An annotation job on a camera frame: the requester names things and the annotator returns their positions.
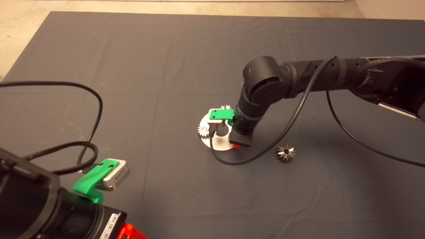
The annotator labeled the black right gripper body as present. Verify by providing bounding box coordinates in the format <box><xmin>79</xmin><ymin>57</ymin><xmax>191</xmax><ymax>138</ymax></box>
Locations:
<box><xmin>229</xmin><ymin>116</ymin><xmax>256</xmax><ymax>147</ymax></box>

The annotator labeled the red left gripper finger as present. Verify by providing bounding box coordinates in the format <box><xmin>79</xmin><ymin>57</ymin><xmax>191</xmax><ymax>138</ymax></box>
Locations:
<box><xmin>117</xmin><ymin>223</ymin><xmax>147</xmax><ymax>239</ymax></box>

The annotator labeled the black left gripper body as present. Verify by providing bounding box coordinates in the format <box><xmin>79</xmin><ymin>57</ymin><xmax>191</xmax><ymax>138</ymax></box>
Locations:
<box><xmin>92</xmin><ymin>205</ymin><xmax>128</xmax><ymax>239</ymax></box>

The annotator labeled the large steel bevel gear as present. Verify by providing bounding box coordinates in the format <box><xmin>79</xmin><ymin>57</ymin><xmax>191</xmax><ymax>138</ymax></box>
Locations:
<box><xmin>274</xmin><ymin>144</ymin><xmax>296</xmax><ymax>163</ymax></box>

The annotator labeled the round metal plate with hole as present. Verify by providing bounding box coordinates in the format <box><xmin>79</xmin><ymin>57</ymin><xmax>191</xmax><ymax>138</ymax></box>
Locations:
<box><xmin>199</xmin><ymin>115</ymin><xmax>240</xmax><ymax>152</ymax></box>

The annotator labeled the dark grey table cloth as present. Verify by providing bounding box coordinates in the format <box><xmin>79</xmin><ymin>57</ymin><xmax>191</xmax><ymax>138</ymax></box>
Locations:
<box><xmin>0</xmin><ymin>12</ymin><xmax>425</xmax><ymax>239</ymax></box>

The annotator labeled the green right camera mount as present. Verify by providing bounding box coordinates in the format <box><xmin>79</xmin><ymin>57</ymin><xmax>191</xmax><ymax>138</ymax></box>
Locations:
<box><xmin>209</xmin><ymin>108</ymin><xmax>235</xmax><ymax>126</ymax></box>

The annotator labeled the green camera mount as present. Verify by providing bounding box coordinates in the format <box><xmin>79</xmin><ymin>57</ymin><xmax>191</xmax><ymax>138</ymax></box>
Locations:
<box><xmin>72</xmin><ymin>158</ymin><xmax>120</xmax><ymax>204</ymax></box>
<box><xmin>209</xmin><ymin>108</ymin><xmax>235</xmax><ymax>126</ymax></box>

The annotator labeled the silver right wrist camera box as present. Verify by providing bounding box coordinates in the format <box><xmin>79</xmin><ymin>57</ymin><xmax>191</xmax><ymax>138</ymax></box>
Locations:
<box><xmin>207</xmin><ymin>109</ymin><xmax>226</xmax><ymax>125</ymax></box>

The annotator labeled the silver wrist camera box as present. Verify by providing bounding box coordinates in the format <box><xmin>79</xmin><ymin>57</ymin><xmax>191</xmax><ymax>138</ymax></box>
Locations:
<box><xmin>207</xmin><ymin>109</ymin><xmax>226</xmax><ymax>125</ymax></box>
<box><xmin>96</xmin><ymin>159</ymin><xmax>131</xmax><ymax>192</ymax></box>

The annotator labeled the green left camera mount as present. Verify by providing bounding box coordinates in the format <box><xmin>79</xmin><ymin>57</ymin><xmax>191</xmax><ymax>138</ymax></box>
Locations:
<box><xmin>72</xmin><ymin>158</ymin><xmax>120</xmax><ymax>204</ymax></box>

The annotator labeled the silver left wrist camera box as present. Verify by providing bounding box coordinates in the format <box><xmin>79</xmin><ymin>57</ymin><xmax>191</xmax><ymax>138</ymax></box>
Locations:
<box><xmin>96</xmin><ymin>159</ymin><xmax>131</xmax><ymax>192</ymax></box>

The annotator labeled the braided black left arm cable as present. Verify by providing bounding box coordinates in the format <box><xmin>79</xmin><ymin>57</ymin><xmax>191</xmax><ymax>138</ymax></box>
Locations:
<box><xmin>25</xmin><ymin>141</ymin><xmax>99</xmax><ymax>175</ymax></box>

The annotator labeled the braided black arm cable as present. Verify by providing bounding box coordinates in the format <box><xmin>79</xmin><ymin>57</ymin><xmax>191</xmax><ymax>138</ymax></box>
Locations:
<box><xmin>25</xmin><ymin>141</ymin><xmax>99</xmax><ymax>175</ymax></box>
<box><xmin>357</xmin><ymin>56</ymin><xmax>425</xmax><ymax>83</ymax></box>

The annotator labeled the smooth black left arm cable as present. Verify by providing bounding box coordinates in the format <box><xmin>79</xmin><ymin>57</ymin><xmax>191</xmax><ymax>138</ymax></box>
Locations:
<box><xmin>0</xmin><ymin>80</ymin><xmax>103</xmax><ymax>173</ymax></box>

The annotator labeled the braided black right arm cable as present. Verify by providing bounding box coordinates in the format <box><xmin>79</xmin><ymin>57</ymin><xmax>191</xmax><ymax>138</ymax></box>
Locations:
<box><xmin>357</xmin><ymin>56</ymin><xmax>425</xmax><ymax>83</ymax></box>

